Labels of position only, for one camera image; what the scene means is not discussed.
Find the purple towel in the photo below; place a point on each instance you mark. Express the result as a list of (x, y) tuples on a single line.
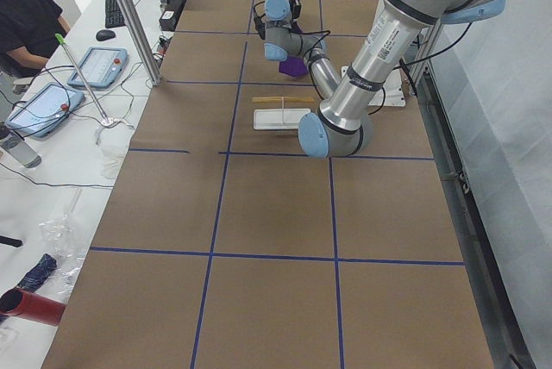
[(293, 65)]

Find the wooden rack bar upper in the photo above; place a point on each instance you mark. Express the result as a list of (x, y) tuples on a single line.
[(283, 99)]

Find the white rack base tray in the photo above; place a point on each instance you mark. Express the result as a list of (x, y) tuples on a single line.
[(278, 119)]

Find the black power box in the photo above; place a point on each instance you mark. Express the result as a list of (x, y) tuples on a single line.
[(170, 14)]

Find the black keyboard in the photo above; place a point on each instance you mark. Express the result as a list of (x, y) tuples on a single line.
[(113, 15)]

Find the black computer mouse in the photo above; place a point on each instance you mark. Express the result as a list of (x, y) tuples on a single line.
[(105, 35)]

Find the teach pendant far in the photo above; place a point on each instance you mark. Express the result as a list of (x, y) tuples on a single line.
[(102, 66)]

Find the teach pendant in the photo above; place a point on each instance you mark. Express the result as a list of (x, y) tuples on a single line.
[(45, 111), (102, 66)]

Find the metal stick green tip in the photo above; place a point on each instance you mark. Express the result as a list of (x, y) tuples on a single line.
[(107, 121)]

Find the teach pendant near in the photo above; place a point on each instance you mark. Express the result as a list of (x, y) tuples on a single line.
[(45, 111)]

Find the person in black shirt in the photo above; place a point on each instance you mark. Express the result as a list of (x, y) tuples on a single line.
[(28, 34)]

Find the crumpled clear plastic bag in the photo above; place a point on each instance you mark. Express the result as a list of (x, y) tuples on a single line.
[(68, 251)]

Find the dark blue folded cloth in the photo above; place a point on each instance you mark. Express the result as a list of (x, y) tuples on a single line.
[(39, 274)]

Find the red cylinder tube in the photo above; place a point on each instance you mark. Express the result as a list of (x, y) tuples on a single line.
[(31, 306)]

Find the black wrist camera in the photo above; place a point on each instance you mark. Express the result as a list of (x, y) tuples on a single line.
[(259, 25)]

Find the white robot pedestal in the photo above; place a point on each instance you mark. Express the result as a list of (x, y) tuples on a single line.
[(391, 95)]

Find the aluminium frame post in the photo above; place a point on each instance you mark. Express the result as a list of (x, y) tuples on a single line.
[(139, 38)]

